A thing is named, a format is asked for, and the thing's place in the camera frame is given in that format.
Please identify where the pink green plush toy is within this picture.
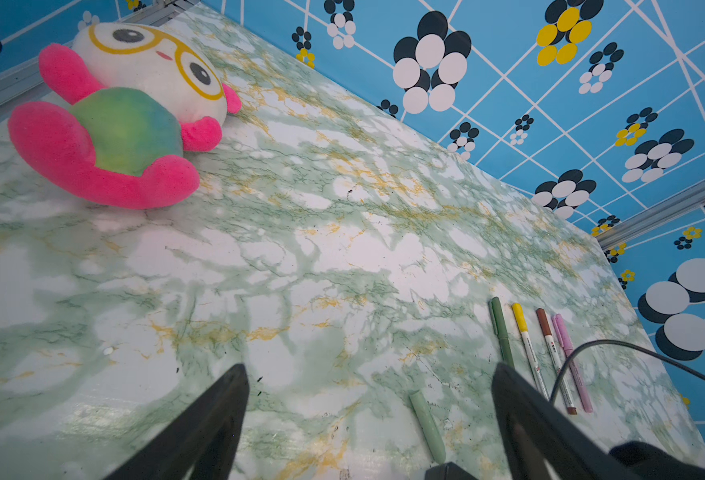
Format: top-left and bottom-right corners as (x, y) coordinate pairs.
(8, 23), (242, 210)

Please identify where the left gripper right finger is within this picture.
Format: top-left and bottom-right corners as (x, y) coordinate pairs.
(491, 363), (638, 479)

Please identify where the light green pen cap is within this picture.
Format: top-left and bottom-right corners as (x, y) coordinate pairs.
(409, 391), (446, 464)

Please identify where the green pen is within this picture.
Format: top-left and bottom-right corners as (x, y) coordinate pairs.
(489, 296), (514, 368)

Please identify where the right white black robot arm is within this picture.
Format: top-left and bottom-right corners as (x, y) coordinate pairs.
(609, 441), (705, 480)

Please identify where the white pen brown end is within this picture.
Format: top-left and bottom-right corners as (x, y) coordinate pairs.
(535, 308), (577, 415)

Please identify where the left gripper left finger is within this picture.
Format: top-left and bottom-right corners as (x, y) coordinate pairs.
(108, 363), (250, 479)

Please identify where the right aluminium corner post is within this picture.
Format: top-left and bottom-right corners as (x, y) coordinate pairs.
(596, 179), (705, 250)

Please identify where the pink pen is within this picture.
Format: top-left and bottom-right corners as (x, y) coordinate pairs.
(553, 313), (593, 413)

